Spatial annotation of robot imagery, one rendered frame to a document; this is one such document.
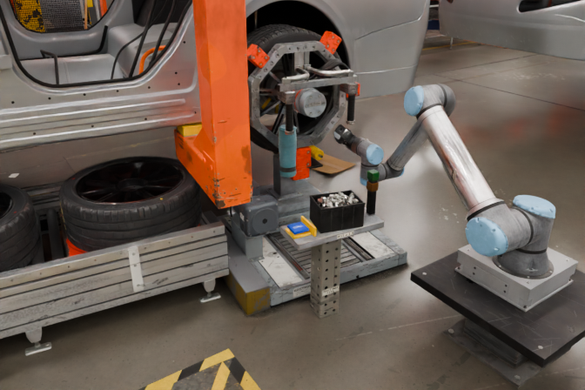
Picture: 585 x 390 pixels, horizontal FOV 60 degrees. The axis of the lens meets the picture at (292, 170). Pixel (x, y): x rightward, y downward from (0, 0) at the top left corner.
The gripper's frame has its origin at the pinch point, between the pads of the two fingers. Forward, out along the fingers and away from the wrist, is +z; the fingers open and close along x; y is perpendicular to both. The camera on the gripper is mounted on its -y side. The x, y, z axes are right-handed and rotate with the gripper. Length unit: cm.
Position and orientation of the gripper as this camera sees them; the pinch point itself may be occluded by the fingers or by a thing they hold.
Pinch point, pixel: (335, 131)
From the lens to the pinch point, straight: 277.5
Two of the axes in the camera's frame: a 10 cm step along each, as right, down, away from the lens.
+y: 6.3, 5.2, 5.8
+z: -4.5, -3.5, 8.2
